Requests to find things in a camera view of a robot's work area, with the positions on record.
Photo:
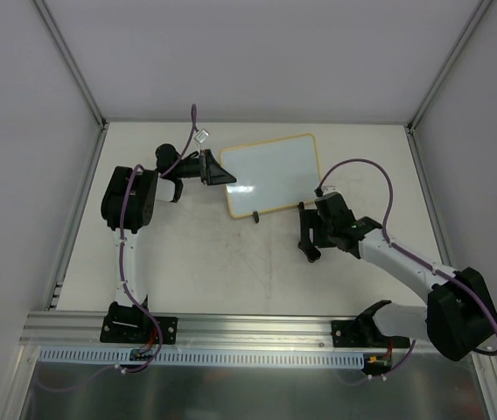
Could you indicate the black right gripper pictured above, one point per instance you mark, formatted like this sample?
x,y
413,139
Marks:
x,y
311,227

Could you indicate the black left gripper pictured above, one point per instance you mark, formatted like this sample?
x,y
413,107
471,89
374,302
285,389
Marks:
x,y
206,167

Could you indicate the black felt eraser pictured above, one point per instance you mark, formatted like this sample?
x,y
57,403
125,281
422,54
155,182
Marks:
x,y
311,253

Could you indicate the yellow framed whiteboard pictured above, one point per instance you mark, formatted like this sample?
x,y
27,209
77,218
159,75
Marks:
x,y
271,175

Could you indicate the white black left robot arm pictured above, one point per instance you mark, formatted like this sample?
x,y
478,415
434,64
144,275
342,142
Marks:
x,y
127,207

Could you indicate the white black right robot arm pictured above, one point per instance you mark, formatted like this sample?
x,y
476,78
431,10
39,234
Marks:
x,y
457,314

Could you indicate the black whiteboard stand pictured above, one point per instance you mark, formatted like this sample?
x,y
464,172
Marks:
x,y
256,215

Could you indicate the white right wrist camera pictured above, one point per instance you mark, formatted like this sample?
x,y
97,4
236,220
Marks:
x,y
323,190

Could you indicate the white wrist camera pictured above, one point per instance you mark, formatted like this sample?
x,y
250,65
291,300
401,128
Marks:
x,y
201,136
323,190

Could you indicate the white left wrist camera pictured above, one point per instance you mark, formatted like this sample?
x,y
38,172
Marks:
x,y
201,136

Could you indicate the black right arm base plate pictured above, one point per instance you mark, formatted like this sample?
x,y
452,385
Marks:
x,y
359,333

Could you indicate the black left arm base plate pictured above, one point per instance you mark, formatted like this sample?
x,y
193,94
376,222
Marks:
x,y
136,328

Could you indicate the white slotted cable duct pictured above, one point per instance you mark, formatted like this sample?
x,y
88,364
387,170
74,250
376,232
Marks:
x,y
197,357

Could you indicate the aluminium mounting rail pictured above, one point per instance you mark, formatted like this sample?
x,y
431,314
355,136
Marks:
x,y
204,331

